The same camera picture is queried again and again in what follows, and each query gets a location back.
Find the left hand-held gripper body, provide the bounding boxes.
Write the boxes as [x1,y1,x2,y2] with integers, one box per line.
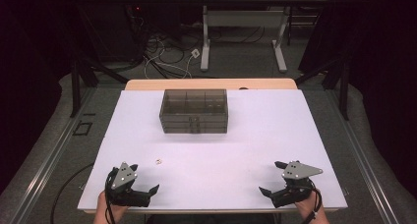
[104,161,151,208]

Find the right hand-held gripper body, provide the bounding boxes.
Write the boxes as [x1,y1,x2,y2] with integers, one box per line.
[270,161,324,209]

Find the dark equipment with red light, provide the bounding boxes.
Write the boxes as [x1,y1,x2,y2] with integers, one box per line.
[78,0,185,63]

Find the tangle of floor cables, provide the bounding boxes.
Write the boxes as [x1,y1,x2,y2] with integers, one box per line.
[131,7,267,81]

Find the smoked clear drawer box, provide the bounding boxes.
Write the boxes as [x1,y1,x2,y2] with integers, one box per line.
[158,88,229,135]

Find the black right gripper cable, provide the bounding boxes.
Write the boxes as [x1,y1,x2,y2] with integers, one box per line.
[307,180,323,224]

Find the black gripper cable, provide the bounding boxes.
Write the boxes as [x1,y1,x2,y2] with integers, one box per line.
[103,176,116,224]
[307,180,323,224]

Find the white-legged desk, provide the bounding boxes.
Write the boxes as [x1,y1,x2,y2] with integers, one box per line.
[181,0,331,73]

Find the black metal stand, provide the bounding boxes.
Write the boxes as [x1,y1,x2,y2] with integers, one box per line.
[69,51,130,119]
[294,51,351,122]

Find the dark curtain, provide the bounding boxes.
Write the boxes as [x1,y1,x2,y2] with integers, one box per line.
[0,0,83,196]
[298,0,417,198]

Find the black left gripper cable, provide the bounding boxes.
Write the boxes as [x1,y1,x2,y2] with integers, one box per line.
[103,176,116,224]

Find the person's left hand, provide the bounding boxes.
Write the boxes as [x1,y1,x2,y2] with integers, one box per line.
[96,190,130,220]

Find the black floor cable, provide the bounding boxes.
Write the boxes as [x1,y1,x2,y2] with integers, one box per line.
[49,162,95,224]

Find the aluminium floor rail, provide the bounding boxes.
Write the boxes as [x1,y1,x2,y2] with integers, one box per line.
[324,87,401,224]
[8,85,97,224]

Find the person's right hand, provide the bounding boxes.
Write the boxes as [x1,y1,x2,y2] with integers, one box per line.
[294,196,325,220]

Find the light wooden table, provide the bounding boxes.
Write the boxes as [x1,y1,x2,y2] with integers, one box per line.
[83,79,342,215]

